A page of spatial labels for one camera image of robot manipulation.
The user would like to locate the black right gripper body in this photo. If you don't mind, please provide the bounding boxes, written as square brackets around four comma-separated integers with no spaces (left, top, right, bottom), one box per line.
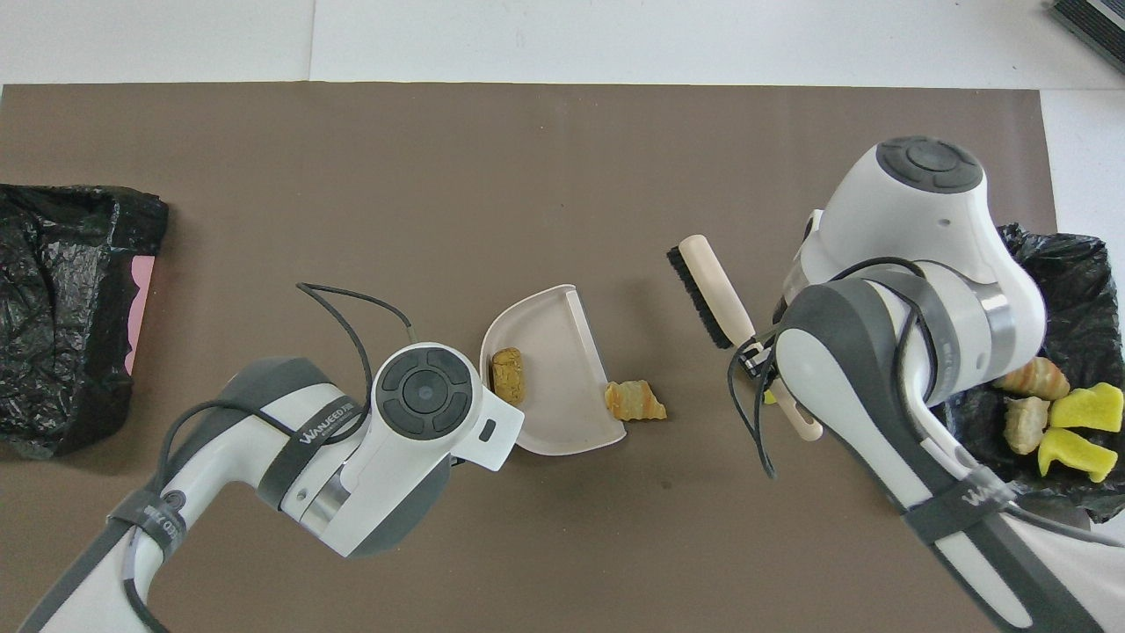
[760,290,796,353]

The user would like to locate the beige hand brush black bristles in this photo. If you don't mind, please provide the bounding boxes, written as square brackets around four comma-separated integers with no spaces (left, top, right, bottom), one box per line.
[665,234,825,442]

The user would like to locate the brown oval bread roll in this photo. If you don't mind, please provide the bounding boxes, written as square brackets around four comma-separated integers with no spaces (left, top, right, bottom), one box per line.
[490,347,528,406]

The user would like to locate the beige plastic dustpan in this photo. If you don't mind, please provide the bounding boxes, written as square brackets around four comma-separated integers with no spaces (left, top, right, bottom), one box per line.
[479,283,628,458]

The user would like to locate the small ridged shell pastry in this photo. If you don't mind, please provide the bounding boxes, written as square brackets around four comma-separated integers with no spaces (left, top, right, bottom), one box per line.
[605,379,668,422]

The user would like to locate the pale beige bread chunk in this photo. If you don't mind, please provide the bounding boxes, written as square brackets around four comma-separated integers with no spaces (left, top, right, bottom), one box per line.
[1004,396,1052,455]

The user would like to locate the orange striped croissant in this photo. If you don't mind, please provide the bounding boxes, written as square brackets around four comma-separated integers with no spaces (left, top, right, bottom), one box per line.
[993,356,1071,402]

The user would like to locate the notched yellow foam chunk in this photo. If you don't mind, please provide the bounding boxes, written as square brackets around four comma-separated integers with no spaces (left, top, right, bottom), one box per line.
[1037,428,1119,484]

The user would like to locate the black bag lined bin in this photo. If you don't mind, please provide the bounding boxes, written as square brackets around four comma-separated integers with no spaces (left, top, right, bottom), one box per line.
[945,222,1125,525]

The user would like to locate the pink plastic bin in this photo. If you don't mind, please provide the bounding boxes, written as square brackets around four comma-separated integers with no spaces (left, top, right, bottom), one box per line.
[123,255,157,376]

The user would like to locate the right black bag bin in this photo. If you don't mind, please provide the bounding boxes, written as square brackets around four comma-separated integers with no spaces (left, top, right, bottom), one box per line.
[0,183,170,460]

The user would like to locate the brown table mat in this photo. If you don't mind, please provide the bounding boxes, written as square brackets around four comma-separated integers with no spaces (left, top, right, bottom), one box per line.
[0,82,1104,633]

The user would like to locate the black ribbed object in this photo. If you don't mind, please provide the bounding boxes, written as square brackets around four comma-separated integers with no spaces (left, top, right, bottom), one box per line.
[1046,0,1125,76]

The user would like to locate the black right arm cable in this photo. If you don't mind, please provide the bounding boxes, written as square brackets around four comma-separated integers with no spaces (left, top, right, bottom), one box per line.
[726,257,933,481]

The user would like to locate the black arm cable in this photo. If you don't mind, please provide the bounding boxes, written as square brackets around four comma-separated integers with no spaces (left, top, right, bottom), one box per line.
[726,257,933,481]
[296,281,416,440]

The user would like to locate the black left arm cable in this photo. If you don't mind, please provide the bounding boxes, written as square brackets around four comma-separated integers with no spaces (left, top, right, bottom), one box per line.
[296,281,416,440]

